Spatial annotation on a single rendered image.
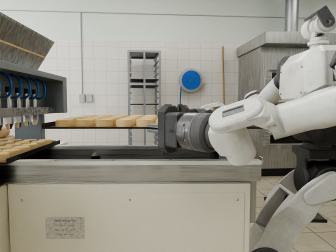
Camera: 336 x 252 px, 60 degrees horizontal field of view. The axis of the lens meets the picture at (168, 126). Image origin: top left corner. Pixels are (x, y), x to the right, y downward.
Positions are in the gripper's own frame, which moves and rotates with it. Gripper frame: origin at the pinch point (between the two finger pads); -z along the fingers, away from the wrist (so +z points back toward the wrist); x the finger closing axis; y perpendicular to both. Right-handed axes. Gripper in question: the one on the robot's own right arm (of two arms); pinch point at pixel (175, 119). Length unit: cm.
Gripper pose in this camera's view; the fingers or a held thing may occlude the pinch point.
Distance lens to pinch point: 118.1
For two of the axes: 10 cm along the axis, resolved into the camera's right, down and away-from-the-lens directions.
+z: 7.1, -0.5, 7.0
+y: 7.1, 0.6, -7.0
